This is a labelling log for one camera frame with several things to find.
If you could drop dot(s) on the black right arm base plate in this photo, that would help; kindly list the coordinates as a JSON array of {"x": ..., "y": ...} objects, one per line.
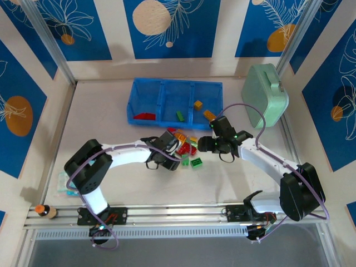
[{"x": 236, "y": 212}]

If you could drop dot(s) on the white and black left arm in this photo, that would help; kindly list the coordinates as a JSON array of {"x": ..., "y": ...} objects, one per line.
[{"x": 125, "y": 153}]

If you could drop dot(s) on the blue plastic storage bin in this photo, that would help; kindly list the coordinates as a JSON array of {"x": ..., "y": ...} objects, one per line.
[
  {"x": 144, "y": 97},
  {"x": 208, "y": 94},
  {"x": 175, "y": 97}
]

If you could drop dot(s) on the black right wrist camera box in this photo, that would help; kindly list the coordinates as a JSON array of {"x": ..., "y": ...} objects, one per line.
[{"x": 222, "y": 126}]

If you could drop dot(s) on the brown bottle with orange cap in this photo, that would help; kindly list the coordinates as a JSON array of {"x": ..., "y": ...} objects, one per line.
[{"x": 47, "y": 211}]

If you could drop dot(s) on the small red lego brick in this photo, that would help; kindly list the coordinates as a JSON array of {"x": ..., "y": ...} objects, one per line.
[{"x": 172, "y": 130}]

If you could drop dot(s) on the large red lego brick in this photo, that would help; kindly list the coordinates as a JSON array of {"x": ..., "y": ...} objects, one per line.
[{"x": 187, "y": 150}]

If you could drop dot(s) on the small green lego brick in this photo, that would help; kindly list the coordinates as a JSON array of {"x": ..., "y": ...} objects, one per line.
[{"x": 185, "y": 161}]

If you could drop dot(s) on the green smooth lego brick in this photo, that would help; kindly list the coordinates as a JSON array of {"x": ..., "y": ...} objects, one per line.
[{"x": 180, "y": 116}]

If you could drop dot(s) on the green studded lego brick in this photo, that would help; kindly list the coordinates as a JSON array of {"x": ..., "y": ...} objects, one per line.
[{"x": 196, "y": 163}]

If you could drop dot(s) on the red sloped lego brick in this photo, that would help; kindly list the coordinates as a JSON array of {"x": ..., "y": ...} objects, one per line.
[{"x": 143, "y": 116}]

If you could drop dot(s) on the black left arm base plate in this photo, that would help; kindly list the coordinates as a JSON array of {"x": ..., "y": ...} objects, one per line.
[{"x": 119, "y": 215}]

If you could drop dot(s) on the orange-yellow long lego brick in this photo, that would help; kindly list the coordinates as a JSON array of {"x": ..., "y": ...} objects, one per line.
[{"x": 180, "y": 137}]

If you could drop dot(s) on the orange cube lego brick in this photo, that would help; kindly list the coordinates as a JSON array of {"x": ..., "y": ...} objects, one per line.
[{"x": 198, "y": 104}]

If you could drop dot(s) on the mint green carrying case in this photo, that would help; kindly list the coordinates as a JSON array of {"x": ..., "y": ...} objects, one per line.
[{"x": 264, "y": 91}]

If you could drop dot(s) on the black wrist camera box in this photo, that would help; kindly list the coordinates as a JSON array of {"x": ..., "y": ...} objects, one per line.
[
  {"x": 168, "y": 141},
  {"x": 222, "y": 126}
]

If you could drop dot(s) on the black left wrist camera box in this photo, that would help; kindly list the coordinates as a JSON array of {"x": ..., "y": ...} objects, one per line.
[{"x": 168, "y": 141}]

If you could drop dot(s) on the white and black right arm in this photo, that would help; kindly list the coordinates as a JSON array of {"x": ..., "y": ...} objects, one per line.
[{"x": 264, "y": 158}]

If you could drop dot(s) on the aluminium frame post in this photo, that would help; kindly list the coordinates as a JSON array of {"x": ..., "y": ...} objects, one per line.
[
  {"x": 53, "y": 41},
  {"x": 297, "y": 36}
]

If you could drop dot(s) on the green sloped lego brick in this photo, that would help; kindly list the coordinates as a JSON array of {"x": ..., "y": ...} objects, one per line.
[{"x": 193, "y": 144}]

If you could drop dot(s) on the clear plastic bag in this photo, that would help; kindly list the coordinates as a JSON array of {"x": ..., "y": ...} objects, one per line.
[{"x": 64, "y": 183}]

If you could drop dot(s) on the aluminium mounting rail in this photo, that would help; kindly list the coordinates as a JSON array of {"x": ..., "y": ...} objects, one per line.
[{"x": 172, "y": 214}]

